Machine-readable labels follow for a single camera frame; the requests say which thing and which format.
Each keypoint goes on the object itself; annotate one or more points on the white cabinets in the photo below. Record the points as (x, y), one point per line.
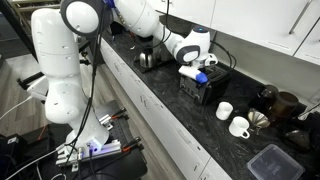
(250, 20)
(160, 113)

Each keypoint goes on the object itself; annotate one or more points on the dark coffee grinder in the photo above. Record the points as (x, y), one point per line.
(266, 98)

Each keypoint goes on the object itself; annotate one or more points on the steel coffee carafe black lid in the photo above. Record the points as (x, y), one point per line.
(147, 60)

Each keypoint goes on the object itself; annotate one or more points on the steel funnel dripper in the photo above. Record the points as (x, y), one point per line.
(258, 118)

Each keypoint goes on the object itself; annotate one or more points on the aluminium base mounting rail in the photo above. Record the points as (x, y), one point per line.
(106, 150)

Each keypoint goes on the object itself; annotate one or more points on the black commercial coffee brewer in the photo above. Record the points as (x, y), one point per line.
(146, 41)

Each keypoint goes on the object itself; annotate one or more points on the black countertop organizer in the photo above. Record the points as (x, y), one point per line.
(308, 128)

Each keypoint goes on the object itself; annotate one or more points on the black and steel toaster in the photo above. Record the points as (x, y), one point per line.
(213, 88)

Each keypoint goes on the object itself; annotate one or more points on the amber glass jar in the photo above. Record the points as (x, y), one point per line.
(285, 106)

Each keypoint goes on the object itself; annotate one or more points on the white upper cabinets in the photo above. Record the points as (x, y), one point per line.
(250, 20)

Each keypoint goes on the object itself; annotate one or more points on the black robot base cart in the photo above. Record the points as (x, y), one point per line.
(126, 166)

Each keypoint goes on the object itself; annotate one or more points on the black cone dripper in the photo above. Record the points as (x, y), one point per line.
(298, 140)

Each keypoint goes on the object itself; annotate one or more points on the white lower cabinets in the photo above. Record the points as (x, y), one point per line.
(160, 113)

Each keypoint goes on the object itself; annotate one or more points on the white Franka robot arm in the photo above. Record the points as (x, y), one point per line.
(56, 50)

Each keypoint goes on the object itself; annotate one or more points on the wooden shelf rack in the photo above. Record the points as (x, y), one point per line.
(40, 8)

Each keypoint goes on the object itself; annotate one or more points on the white wrist piece blue tip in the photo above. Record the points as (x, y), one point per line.
(190, 72)

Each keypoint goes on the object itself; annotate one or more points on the black box on floor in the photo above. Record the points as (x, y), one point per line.
(9, 146)

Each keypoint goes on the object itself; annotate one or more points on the black tripod pole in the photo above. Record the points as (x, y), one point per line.
(18, 30)

